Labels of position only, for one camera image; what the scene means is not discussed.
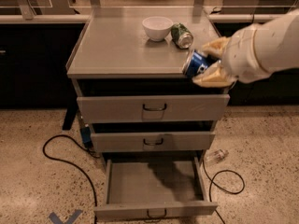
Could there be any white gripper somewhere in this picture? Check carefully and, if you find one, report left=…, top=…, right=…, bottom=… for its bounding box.
left=192, top=24, right=271, bottom=88

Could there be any blue pepsi can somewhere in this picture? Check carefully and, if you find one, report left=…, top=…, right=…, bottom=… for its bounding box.
left=182, top=49, right=216, bottom=78

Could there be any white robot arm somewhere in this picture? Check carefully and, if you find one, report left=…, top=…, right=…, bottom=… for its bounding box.
left=192, top=9, right=299, bottom=88

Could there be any green soda can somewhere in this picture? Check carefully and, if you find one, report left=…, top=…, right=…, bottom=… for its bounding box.
left=171, top=23, right=193, bottom=49

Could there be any top drawer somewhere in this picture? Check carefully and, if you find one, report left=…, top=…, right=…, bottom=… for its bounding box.
left=78, top=94, right=230, bottom=123

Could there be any drawer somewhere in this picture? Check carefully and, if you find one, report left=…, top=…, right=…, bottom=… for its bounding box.
left=94, top=155, right=217, bottom=221
left=78, top=94, right=230, bottom=123
left=91, top=132, right=215, bottom=152

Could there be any grey metal drawer cabinet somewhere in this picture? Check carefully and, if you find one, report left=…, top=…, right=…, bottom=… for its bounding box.
left=64, top=6, right=241, bottom=224

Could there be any middle drawer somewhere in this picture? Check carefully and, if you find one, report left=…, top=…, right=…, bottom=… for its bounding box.
left=91, top=132, right=215, bottom=152

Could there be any bottom drawer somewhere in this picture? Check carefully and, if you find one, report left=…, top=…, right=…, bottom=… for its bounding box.
left=94, top=155, right=217, bottom=221

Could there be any white bowl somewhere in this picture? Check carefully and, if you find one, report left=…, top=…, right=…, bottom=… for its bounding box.
left=142, top=16, right=173, bottom=41

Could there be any clear plastic bottle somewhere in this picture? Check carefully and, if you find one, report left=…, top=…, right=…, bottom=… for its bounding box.
left=205, top=149, right=229, bottom=165

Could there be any blue power adapter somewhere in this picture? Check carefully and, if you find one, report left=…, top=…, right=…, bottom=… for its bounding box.
left=80, top=127, right=93, bottom=148

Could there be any blue tape cross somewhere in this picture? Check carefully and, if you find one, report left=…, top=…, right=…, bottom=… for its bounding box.
left=48, top=208, right=84, bottom=224

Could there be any black cable left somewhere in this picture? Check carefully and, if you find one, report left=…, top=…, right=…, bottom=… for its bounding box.
left=41, top=134, right=99, bottom=224

